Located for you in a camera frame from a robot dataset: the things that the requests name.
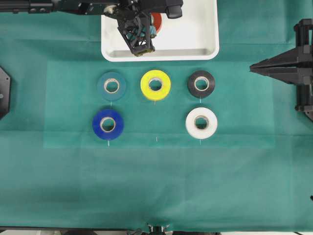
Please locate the teal tape roll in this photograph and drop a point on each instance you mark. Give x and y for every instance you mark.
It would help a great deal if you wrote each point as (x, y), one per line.
(111, 86)

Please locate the orange tape roll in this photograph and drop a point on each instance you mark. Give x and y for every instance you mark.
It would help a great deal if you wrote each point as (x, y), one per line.
(156, 21)

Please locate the yellow tape roll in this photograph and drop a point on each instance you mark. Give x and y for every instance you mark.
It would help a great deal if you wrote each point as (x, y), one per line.
(155, 85)

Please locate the black tape roll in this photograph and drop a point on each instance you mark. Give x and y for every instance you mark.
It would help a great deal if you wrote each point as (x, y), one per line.
(201, 84)

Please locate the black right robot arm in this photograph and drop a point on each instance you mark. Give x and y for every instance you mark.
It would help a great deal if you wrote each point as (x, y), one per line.
(108, 8)

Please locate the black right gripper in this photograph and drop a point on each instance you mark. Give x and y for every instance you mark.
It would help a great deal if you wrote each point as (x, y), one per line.
(136, 27)

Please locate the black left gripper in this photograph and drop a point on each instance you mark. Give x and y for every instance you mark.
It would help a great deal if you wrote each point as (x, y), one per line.
(279, 67)

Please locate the white plastic case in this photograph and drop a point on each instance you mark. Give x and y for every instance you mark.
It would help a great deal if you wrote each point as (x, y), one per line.
(194, 36)

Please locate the white tape roll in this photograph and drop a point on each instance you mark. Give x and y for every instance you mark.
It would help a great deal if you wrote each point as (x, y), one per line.
(201, 123)

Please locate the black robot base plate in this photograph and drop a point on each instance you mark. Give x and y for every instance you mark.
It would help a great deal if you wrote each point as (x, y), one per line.
(5, 84)

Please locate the blue tape roll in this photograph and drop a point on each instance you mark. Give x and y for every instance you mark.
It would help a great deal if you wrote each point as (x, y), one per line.
(108, 124)

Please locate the green table cloth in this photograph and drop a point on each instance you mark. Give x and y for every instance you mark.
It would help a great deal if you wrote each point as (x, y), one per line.
(254, 174)

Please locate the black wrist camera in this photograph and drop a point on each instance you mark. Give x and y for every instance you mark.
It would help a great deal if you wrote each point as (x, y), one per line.
(172, 8)

